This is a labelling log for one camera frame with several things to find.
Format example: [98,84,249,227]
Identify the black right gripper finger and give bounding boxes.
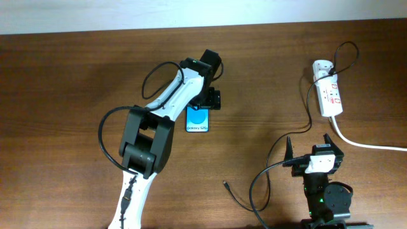
[323,134,337,148]
[284,136,293,161]

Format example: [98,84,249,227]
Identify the blue Galaxy smartphone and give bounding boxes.
[186,107,209,132]

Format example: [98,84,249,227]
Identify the black charging cable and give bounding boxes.
[223,41,360,212]

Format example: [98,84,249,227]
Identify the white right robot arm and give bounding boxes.
[283,134,375,229]

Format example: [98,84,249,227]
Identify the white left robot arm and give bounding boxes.
[98,50,223,228]

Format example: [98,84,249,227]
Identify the white charger adapter plug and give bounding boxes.
[312,60,333,81]

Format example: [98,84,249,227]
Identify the white power strip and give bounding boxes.
[314,74,343,117]

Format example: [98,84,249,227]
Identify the white power strip cord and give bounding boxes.
[329,115,407,152]

